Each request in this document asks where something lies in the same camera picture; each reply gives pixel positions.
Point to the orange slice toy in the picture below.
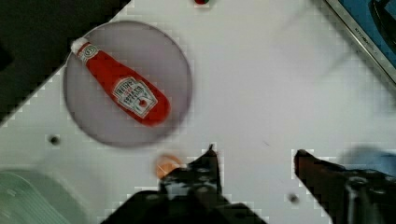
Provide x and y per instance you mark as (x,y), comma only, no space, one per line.
(165,164)

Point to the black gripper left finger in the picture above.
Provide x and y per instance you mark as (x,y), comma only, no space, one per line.
(196,186)

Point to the silver black toaster oven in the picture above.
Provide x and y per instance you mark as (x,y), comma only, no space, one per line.
(372,24)

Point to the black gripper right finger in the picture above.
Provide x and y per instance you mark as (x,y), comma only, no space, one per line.
(349,196)

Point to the red ketchup bottle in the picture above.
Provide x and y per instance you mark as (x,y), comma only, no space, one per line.
(131,92)

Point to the green perforated colander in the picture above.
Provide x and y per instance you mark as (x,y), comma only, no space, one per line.
(28,197)

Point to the grey round plate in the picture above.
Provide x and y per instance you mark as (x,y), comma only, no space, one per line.
(152,54)

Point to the blue bowl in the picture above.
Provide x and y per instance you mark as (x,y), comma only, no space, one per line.
(370,158)

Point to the loose red strawberry toy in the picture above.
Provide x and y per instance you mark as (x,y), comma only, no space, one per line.
(201,2)

